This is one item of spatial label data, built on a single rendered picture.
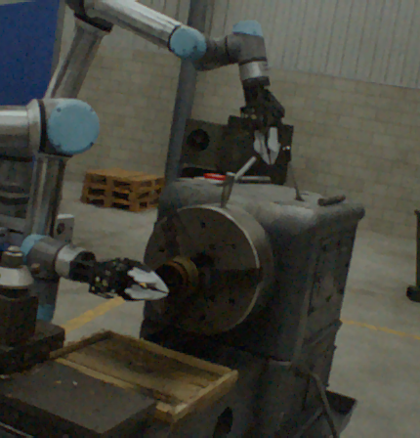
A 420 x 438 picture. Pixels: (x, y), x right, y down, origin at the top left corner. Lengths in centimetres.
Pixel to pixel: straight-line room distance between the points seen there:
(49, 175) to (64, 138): 19
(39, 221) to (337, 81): 1015
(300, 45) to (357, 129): 171
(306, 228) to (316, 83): 997
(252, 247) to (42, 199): 50
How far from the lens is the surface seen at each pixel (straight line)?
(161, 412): 130
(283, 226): 171
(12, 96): 742
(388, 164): 1148
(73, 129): 146
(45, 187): 163
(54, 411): 110
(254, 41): 175
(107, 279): 143
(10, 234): 191
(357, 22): 1174
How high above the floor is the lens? 145
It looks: 9 degrees down
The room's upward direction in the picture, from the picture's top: 9 degrees clockwise
